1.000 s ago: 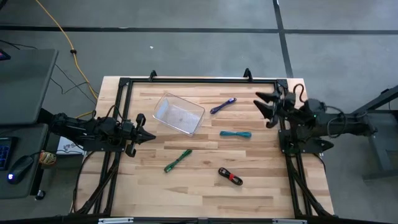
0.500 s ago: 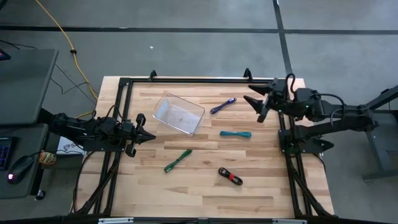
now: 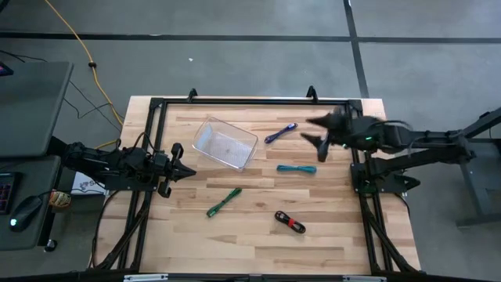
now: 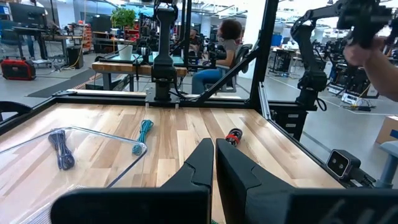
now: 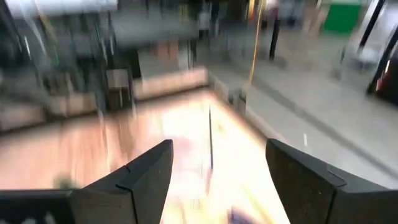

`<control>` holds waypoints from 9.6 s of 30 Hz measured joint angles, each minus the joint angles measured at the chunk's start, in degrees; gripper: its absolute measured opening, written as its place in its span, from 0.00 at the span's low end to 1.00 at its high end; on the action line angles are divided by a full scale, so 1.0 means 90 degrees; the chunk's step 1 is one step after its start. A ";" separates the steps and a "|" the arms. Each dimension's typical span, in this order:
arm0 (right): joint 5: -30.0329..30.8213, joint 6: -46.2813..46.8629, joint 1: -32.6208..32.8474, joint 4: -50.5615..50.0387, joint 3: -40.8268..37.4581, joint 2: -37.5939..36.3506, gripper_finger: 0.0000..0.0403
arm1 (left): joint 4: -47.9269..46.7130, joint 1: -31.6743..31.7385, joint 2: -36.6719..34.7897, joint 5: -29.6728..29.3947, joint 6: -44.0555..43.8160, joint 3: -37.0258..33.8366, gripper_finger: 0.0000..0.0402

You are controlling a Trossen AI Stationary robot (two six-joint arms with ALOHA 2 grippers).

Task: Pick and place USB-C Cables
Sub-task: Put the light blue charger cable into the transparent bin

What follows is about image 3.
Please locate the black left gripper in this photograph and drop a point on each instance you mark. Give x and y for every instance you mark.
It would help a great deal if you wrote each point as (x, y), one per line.
(166, 184)

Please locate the clear plastic container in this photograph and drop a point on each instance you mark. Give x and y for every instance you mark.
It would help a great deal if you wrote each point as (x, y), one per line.
(225, 145)

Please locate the white printed label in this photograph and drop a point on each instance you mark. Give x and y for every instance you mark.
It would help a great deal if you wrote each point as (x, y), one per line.
(84, 184)

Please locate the brown round object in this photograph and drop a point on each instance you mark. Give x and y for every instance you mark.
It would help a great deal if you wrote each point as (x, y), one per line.
(60, 199)

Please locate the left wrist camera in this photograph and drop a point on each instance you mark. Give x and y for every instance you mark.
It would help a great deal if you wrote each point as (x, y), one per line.
(161, 160)

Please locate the black computer mouse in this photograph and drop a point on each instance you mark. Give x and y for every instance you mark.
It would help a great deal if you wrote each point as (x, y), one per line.
(25, 213)

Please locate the black keyboard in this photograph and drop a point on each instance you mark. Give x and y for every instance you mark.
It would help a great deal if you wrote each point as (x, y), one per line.
(4, 194)

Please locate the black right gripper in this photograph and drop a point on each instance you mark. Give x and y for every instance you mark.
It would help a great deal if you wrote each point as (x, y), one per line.
(338, 131)

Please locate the grey side desk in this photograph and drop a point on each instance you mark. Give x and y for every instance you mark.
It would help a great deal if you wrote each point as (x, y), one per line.
(31, 109)

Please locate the silver aluminium bracket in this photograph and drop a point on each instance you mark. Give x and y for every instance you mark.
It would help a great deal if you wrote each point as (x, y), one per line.
(145, 278)
(364, 279)

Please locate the grey metal stand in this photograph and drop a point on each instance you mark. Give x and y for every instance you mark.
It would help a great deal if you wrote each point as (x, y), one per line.
(475, 184)

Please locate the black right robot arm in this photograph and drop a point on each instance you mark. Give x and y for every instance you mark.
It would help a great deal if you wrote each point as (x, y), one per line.
(411, 139)

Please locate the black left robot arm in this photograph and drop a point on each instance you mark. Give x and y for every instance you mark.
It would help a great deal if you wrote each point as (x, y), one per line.
(117, 161)

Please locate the black frame clamp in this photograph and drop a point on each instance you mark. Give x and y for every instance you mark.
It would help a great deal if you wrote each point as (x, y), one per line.
(312, 93)
(192, 94)

